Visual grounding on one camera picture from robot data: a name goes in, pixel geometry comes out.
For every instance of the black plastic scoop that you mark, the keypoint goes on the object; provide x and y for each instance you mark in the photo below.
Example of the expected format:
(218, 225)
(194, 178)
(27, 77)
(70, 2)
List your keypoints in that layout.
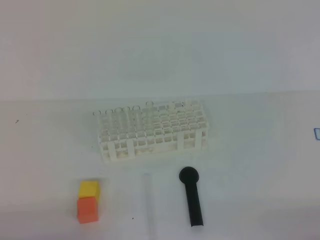
(189, 176)

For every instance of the blue outlined label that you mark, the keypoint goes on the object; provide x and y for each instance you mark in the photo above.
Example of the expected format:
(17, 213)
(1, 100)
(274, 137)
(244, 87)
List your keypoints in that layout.
(317, 133)

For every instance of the clear test tube in rack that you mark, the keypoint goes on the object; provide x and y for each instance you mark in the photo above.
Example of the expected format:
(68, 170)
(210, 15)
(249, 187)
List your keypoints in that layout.
(109, 119)
(149, 115)
(119, 118)
(127, 113)
(98, 115)
(137, 117)

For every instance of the clear glass test tube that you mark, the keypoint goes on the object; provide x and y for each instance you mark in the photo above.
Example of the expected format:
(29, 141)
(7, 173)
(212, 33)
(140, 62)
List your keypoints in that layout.
(149, 204)

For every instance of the orange foam cube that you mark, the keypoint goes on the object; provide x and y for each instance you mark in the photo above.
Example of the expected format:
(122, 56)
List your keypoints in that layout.
(87, 210)

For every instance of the yellow foam cube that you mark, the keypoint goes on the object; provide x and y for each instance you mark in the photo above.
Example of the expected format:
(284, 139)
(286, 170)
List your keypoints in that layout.
(89, 188)

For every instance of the white plastic test tube rack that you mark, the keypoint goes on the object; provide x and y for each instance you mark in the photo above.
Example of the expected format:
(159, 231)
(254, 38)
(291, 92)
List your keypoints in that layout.
(178, 126)

